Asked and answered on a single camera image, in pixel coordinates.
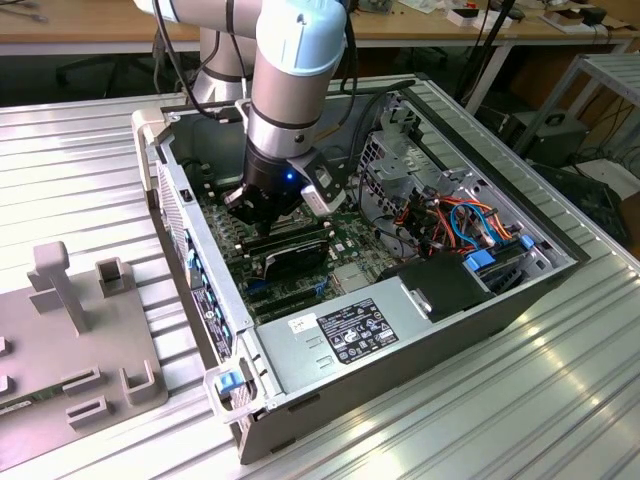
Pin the blue case latch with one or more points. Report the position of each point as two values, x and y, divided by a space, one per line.
226 384

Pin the silver power supply unit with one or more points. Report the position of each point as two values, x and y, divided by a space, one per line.
295 360

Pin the silver drive cage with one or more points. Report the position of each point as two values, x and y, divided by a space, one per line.
395 167

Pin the wooden desk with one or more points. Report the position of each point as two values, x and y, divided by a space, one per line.
40 30

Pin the aluminium shelf frame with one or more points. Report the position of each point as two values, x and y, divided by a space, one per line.
615 70

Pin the grey open PC case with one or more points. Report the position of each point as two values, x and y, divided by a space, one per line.
400 380

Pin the black RAM stick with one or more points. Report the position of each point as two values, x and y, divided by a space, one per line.
300 240

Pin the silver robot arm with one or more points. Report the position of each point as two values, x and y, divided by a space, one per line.
295 90

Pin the black box with fan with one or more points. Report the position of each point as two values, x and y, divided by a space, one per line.
555 140

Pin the small black device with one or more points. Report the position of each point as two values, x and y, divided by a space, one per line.
596 15

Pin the blue plastic clip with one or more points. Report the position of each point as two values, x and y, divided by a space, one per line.
525 242

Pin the silver chipset heatsink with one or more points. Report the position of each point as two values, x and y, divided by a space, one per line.
352 277

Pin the green RAM stick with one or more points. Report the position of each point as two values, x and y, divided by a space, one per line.
45 394

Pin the grey parts rack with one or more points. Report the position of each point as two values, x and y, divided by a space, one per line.
50 350

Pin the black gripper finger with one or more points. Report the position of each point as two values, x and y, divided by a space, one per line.
236 202

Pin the green motherboard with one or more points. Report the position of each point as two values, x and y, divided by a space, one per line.
350 235

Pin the blue disk carrier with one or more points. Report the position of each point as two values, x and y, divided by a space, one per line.
477 261

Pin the white box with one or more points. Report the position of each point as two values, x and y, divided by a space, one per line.
467 20

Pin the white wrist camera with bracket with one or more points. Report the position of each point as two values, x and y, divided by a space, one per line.
320 202

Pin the black graphics card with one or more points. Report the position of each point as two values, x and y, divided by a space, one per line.
300 257

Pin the black case side panel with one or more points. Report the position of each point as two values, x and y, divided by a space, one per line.
595 205

